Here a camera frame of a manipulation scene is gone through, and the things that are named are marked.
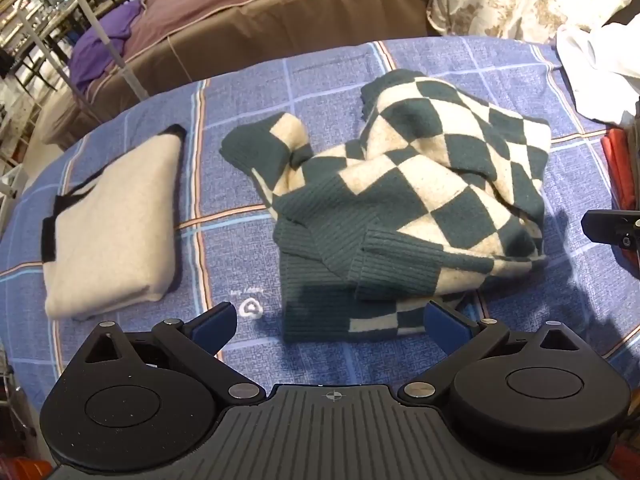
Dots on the white metal rack frame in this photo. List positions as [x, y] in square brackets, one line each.
[107, 47]

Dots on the green cream checkered sweater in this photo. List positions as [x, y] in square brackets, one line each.
[400, 195]

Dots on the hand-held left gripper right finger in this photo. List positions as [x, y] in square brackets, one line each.
[446, 323]

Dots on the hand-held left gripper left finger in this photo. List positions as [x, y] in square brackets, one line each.
[216, 326]

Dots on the white cloth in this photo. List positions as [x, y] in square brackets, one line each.
[600, 70]

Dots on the orange red cloth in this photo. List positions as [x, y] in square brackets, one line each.
[622, 165]

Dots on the purple cloth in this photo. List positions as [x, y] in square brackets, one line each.
[102, 47]

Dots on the brown covered bed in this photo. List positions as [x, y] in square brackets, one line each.
[240, 15]

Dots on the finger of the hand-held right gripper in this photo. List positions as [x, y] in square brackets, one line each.
[612, 227]

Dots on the display shelves with goods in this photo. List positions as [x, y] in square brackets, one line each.
[30, 15]

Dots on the folded cream sweater black trim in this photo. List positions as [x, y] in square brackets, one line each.
[112, 230]

